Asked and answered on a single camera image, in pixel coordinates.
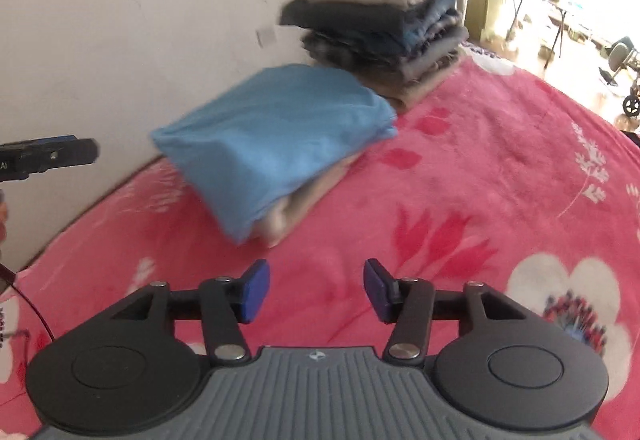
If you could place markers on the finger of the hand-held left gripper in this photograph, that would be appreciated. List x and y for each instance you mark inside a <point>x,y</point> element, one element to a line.
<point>65,153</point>

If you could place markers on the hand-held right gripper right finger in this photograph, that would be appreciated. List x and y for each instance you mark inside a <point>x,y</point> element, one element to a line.
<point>376,290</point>

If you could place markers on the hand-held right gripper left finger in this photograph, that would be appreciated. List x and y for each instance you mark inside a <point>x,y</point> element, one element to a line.
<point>255,290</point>

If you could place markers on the light blue t-shirt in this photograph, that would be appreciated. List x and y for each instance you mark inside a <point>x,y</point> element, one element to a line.
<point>270,140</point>

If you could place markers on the stack of folded clothes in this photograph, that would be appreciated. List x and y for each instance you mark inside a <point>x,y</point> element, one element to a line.
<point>380,30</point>

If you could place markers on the person's left hand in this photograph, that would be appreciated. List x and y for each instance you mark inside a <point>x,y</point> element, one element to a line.
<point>2,215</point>

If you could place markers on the beige folded cloth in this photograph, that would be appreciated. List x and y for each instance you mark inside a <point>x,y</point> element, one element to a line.
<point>305,200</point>

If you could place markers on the red floral blanket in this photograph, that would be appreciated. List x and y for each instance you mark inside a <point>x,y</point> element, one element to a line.
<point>475,180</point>

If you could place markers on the black wheelchair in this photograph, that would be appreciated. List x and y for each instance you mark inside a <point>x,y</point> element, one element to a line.
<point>625,65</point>

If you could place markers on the white wall socket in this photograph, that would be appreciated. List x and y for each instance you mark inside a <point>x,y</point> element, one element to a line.
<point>266,36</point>

